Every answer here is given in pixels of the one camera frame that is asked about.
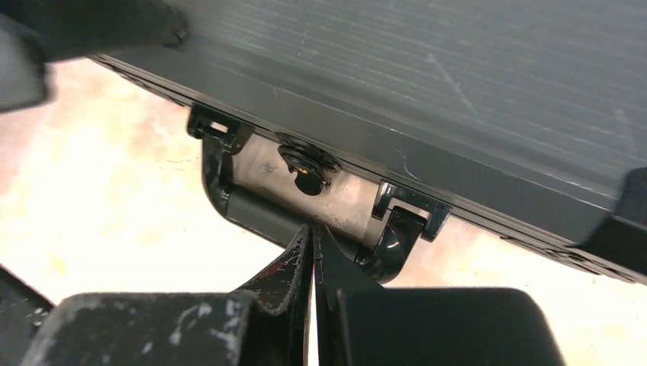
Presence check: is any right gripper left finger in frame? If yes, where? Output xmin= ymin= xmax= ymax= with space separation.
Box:
xmin=230 ymin=225 xmax=314 ymax=365

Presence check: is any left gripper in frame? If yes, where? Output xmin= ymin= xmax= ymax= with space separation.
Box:
xmin=1 ymin=0 xmax=188 ymax=113

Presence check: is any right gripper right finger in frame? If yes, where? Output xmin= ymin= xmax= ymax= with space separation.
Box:
xmin=312 ymin=225 xmax=382 ymax=365

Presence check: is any black poker set case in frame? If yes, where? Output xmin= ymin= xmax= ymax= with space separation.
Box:
xmin=95 ymin=1 xmax=646 ymax=284

